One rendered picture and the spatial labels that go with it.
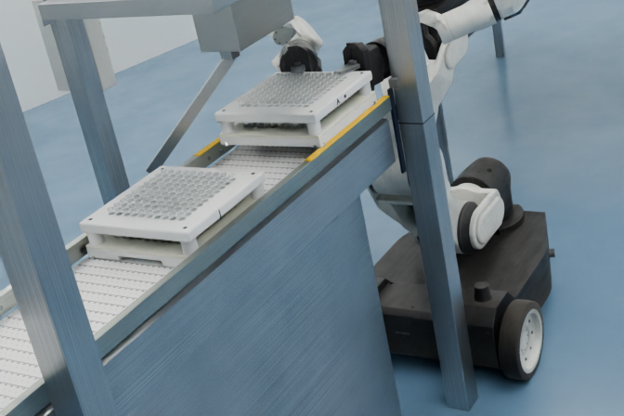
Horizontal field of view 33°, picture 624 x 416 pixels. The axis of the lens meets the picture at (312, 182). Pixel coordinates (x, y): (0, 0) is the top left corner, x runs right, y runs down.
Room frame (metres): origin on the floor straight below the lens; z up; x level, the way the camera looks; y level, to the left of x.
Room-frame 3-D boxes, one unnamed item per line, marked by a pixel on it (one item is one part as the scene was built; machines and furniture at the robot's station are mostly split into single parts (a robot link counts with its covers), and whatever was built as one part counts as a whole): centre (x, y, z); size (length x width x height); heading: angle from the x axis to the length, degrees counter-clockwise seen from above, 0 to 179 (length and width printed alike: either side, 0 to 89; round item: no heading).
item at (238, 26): (2.23, 0.07, 1.11); 0.22 x 0.11 x 0.20; 145
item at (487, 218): (2.62, -0.37, 0.28); 0.21 x 0.20 x 0.13; 145
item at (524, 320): (2.24, -0.43, 0.10); 0.20 x 0.05 x 0.20; 145
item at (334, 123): (2.10, 0.00, 0.85); 0.24 x 0.24 x 0.02; 55
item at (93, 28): (2.81, 0.55, 0.94); 0.17 x 0.06 x 0.26; 55
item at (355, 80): (2.10, 0.00, 0.90); 0.25 x 0.24 x 0.02; 55
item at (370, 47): (2.22, -0.18, 0.89); 0.12 x 0.10 x 0.13; 137
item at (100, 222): (1.76, 0.25, 0.86); 0.25 x 0.24 x 0.02; 55
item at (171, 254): (1.76, 0.25, 0.81); 0.24 x 0.24 x 0.02; 55
